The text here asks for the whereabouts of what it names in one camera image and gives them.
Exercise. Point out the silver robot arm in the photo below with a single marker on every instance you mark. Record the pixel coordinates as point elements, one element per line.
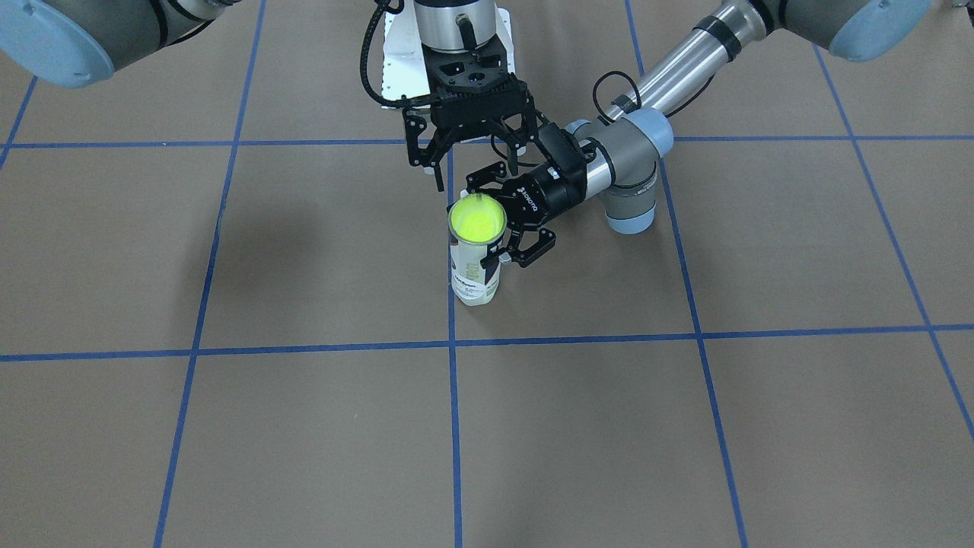
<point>75,44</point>
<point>614,156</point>

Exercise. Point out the Roland Garros yellow tennis ball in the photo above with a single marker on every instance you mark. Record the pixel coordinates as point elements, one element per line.
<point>478,219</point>

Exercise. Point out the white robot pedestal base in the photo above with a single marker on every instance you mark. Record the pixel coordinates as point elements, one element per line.
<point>446,26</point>

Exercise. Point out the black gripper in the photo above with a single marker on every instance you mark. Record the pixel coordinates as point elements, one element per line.
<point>418,142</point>
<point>553,184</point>

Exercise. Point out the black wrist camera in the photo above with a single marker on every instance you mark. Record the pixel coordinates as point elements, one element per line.
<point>468,72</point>
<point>561,152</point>

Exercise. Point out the clear plastic tennis ball can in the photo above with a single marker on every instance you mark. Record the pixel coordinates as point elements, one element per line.
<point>473,283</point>

